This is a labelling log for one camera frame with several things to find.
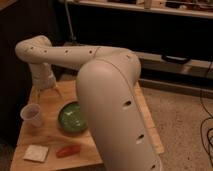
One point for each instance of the grey metal shelf beam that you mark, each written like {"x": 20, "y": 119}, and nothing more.
{"x": 154, "y": 64}

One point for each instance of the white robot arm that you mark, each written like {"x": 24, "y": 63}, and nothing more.
{"x": 105, "y": 92}

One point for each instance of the white square sponge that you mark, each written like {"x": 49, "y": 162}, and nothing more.
{"x": 36, "y": 153}

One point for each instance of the green ceramic bowl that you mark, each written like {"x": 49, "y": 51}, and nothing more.
{"x": 70, "y": 118}

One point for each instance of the metal vertical pole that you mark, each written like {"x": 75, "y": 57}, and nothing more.
{"x": 72, "y": 36}

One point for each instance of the black object on beam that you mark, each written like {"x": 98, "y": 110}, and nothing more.
{"x": 175, "y": 60}

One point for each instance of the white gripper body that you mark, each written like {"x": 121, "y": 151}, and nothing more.
{"x": 43, "y": 82}

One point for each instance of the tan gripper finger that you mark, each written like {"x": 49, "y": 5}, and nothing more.
{"x": 38, "y": 96}
{"x": 56, "y": 89}

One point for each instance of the wooden table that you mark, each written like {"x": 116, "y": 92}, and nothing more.
{"x": 50, "y": 135}

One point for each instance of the translucent white cup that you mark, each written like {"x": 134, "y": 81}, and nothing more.
{"x": 31, "y": 114}

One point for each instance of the upper shelf with clutter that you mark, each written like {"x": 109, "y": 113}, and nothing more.
{"x": 157, "y": 6}

